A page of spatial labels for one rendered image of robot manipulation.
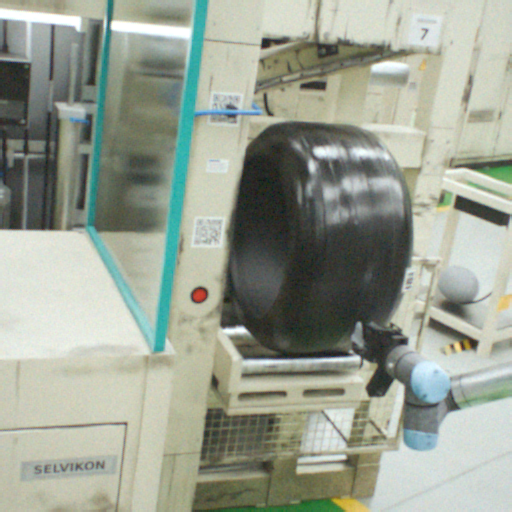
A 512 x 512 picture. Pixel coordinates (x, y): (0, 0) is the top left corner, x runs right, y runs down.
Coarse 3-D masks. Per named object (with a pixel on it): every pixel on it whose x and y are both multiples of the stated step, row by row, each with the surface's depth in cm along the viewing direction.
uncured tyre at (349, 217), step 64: (320, 128) 226; (256, 192) 260; (320, 192) 211; (384, 192) 217; (256, 256) 263; (320, 256) 210; (384, 256) 215; (256, 320) 233; (320, 320) 217; (384, 320) 224
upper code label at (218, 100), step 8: (216, 96) 208; (224, 96) 209; (232, 96) 209; (240, 96) 210; (216, 104) 209; (224, 104) 209; (240, 104) 211; (208, 120) 209; (216, 120) 210; (224, 120) 211; (232, 120) 211
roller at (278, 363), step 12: (252, 360) 229; (264, 360) 230; (276, 360) 231; (288, 360) 232; (300, 360) 233; (312, 360) 235; (324, 360) 236; (336, 360) 237; (348, 360) 238; (360, 360) 240; (252, 372) 230; (264, 372) 231; (276, 372) 232
